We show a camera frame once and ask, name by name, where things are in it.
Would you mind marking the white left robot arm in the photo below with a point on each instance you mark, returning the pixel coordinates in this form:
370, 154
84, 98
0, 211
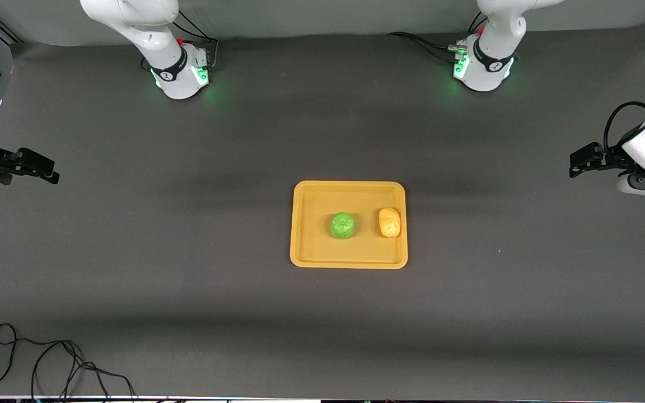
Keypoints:
493, 50

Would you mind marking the yellow plastic tray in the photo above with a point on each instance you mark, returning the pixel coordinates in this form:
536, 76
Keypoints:
311, 246

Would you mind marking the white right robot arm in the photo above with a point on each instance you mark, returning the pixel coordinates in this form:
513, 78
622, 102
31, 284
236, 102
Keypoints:
149, 33

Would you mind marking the yellow toy potato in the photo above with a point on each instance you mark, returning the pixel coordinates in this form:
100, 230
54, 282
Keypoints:
389, 222

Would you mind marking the green toy apple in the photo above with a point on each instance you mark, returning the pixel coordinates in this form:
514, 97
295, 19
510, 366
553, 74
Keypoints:
343, 225

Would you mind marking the aluminium frame rail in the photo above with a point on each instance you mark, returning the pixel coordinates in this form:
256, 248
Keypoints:
10, 33

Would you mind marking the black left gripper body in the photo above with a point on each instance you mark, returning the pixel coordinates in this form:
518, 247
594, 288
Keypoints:
612, 160

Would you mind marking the dark grey table mat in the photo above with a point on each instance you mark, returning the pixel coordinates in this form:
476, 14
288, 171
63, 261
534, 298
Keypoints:
322, 336

